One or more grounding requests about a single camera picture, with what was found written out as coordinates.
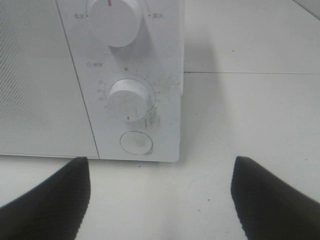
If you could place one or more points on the upper white power knob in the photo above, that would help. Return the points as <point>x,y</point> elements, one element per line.
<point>115,22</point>

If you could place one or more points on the round white door button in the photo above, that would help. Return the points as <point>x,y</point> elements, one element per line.
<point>136,143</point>

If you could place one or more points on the white microwave door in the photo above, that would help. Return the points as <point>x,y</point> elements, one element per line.
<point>42,110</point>

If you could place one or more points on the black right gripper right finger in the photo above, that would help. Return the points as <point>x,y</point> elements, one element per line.
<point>270,209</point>

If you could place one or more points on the white microwave oven body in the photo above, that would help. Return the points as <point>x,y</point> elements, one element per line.
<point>155,59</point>

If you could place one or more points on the white timer knob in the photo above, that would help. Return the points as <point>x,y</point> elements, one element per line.
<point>129,100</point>

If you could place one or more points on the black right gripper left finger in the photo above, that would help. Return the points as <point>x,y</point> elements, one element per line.
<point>53,210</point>

